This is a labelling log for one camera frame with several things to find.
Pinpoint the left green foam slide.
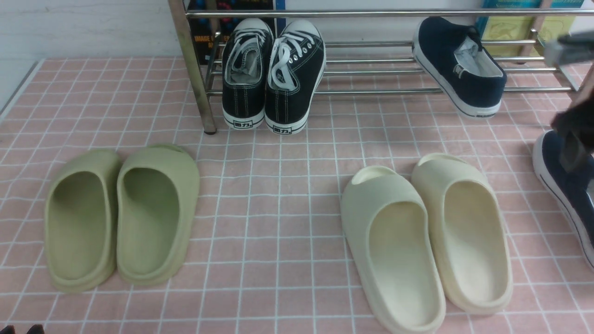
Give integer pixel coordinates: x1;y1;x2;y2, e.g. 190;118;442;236
44;149;122;293

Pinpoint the pink checkered tablecloth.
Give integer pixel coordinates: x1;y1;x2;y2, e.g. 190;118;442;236
0;58;593;334

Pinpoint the dark printed box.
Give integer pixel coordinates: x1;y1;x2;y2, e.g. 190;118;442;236
189;0;285;65

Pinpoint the navy slip-on shoe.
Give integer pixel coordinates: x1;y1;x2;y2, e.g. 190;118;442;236
532;130;594;268
412;17;507;118

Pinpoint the black canvas sneaker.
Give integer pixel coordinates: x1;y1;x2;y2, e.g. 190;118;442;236
221;18;274;130
265;19;326;135

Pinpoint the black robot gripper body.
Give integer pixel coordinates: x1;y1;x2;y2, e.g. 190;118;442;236
544;32;594;173

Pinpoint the metal shoe rack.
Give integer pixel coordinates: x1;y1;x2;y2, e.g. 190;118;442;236
168;0;593;135

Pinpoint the cream foam slide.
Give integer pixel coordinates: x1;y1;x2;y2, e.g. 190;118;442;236
340;166;446;334
411;154;513;315

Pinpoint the dark object bottom left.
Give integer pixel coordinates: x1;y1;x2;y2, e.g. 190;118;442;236
0;324;45;334

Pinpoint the green foam slide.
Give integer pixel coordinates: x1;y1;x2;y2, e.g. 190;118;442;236
44;149;122;293
116;143;200;285

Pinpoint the right green foam slide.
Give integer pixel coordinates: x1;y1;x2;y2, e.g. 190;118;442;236
116;143;200;285

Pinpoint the left black canvas sneaker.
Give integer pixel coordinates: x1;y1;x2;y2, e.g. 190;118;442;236
221;18;274;130

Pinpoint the left cream foam slide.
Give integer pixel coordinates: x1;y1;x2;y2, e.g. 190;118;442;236
340;166;446;334

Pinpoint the right black canvas sneaker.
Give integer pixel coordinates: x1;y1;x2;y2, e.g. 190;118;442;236
265;19;326;135

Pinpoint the right cream foam slide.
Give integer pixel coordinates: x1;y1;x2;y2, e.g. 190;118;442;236
411;154;513;315

